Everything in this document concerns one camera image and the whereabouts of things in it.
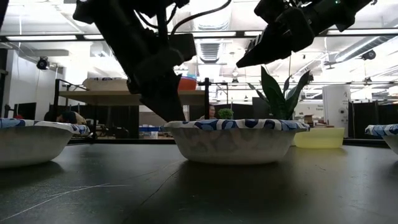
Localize yellow plastic bowl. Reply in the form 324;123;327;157
293;126;346;149

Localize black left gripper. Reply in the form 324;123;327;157
126;43;187;123

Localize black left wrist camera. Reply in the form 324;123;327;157
169;33;197;62

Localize red plastic bowl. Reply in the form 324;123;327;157
177;77;198;91

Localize white round column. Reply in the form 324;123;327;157
322;84;353;129

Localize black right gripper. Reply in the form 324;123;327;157
236;0;321;68

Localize wooden shelf with black posts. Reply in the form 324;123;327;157
54;77;213;144

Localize black ceiling camera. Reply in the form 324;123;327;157
360;49;377;62
36;56;51;71

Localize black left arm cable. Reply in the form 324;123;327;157
169;0;233;35

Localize black table mat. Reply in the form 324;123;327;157
0;142;398;224

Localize green snake plant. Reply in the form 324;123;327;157
248;65;312;121

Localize person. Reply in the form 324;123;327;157
198;104;219;121
43;110;88;126

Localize small round green bush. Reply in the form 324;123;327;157
217;108;235;120

